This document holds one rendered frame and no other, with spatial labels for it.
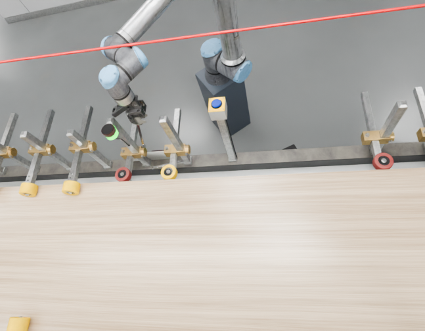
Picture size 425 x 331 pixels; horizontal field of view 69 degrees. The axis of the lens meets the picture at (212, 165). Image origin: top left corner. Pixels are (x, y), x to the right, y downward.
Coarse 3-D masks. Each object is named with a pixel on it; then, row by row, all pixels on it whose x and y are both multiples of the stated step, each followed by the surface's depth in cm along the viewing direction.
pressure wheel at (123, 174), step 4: (120, 168) 161; (124, 168) 161; (116, 172) 161; (120, 172) 161; (124, 172) 160; (128, 172) 160; (116, 176) 160; (120, 176) 160; (124, 176) 159; (128, 176) 159; (120, 180) 158; (124, 180) 158; (128, 180) 160
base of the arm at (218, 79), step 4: (208, 72) 206; (208, 76) 209; (212, 76) 206; (216, 76) 206; (220, 76) 206; (224, 76) 207; (208, 80) 211; (212, 80) 209; (216, 80) 208; (220, 80) 208; (224, 80) 208; (228, 80) 210; (212, 84) 211; (216, 84) 210; (220, 84) 210
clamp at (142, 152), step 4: (124, 148) 171; (140, 148) 169; (144, 148) 169; (124, 152) 170; (128, 152) 169; (140, 152) 168; (144, 152) 168; (124, 156) 170; (136, 156) 170; (140, 156) 170; (144, 156) 170
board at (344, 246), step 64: (0, 192) 171; (128, 192) 155; (192, 192) 149; (256, 192) 142; (320, 192) 137; (384, 192) 132; (0, 256) 154; (64, 256) 147; (128, 256) 141; (192, 256) 136; (256, 256) 131; (320, 256) 126; (384, 256) 121; (0, 320) 140; (64, 320) 135; (128, 320) 130; (192, 320) 125; (256, 320) 121; (320, 320) 117; (384, 320) 113
